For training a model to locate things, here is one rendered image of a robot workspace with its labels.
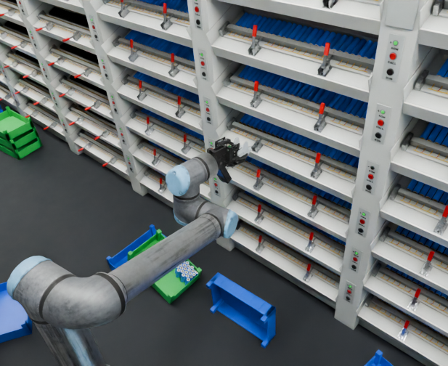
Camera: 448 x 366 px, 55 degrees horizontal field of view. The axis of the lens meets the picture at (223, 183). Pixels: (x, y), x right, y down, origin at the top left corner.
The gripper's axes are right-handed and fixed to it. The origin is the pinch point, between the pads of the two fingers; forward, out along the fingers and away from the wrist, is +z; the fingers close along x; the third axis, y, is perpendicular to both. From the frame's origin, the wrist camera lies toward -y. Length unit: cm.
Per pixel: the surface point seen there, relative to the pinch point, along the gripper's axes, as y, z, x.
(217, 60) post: 28.7, 2.6, 18.1
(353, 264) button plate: -34, 9, -47
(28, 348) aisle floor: -87, -81, 50
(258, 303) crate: -57, -14, -22
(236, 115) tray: 3.4, 14.3, 17.7
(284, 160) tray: -2.5, 6.5, -12.9
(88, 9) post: 35, -1, 93
